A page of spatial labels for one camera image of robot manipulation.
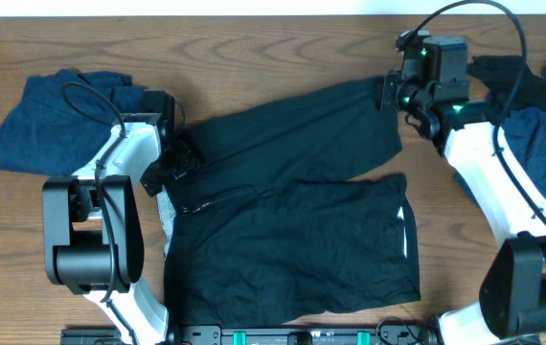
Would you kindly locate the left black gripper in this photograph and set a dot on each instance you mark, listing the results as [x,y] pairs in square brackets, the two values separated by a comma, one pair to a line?
[170,168]

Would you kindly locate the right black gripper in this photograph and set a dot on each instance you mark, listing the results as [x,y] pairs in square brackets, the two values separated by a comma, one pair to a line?
[389,93]

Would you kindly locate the black shorts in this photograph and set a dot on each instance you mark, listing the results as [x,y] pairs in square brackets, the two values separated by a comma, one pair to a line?
[280,220]

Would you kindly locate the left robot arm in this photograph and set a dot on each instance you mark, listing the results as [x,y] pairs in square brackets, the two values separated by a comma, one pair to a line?
[93,241]

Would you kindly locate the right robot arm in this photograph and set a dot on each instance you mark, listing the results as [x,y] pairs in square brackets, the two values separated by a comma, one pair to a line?
[512,297]

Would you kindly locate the black crumpled garment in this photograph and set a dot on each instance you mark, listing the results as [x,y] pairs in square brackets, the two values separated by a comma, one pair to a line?
[499,75]

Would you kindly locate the folded navy blue shorts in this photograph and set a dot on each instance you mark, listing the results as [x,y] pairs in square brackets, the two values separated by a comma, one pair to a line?
[58,127]

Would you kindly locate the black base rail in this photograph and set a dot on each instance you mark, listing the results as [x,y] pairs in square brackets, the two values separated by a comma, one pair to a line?
[387,334]

